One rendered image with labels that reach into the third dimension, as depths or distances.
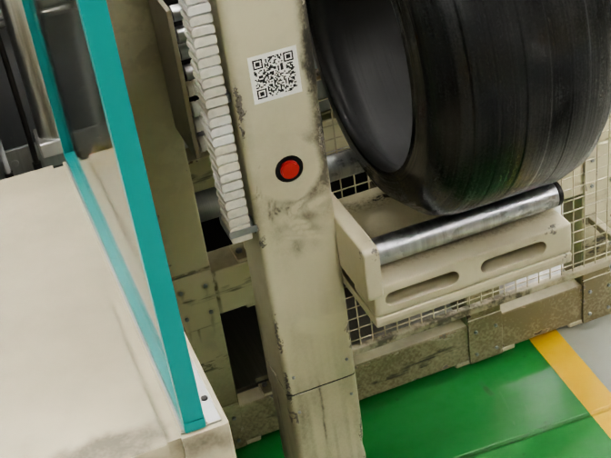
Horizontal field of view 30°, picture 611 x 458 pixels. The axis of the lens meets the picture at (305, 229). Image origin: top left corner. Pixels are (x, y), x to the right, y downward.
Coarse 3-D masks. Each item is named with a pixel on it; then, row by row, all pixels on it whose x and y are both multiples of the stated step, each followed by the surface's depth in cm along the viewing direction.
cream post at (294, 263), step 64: (256, 0) 158; (256, 128) 168; (320, 128) 173; (256, 192) 174; (320, 192) 178; (256, 256) 186; (320, 256) 184; (320, 320) 191; (320, 384) 198; (320, 448) 205
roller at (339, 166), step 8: (344, 152) 204; (352, 152) 204; (328, 160) 202; (336, 160) 202; (344, 160) 203; (352, 160) 203; (328, 168) 202; (336, 168) 202; (344, 168) 202; (352, 168) 203; (360, 168) 204; (336, 176) 203; (344, 176) 204
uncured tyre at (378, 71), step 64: (320, 0) 195; (384, 0) 207; (448, 0) 150; (512, 0) 152; (576, 0) 154; (320, 64) 197; (384, 64) 208; (448, 64) 153; (512, 64) 153; (576, 64) 157; (384, 128) 204; (448, 128) 158; (512, 128) 159; (576, 128) 164; (384, 192) 188; (448, 192) 168; (512, 192) 174
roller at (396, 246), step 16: (528, 192) 186; (544, 192) 186; (560, 192) 186; (480, 208) 184; (496, 208) 184; (512, 208) 184; (528, 208) 185; (544, 208) 186; (416, 224) 182; (432, 224) 181; (448, 224) 182; (464, 224) 182; (480, 224) 183; (496, 224) 184; (384, 240) 179; (400, 240) 180; (416, 240) 180; (432, 240) 181; (448, 240) 182; (384, 256) 179; (400, 256) 180
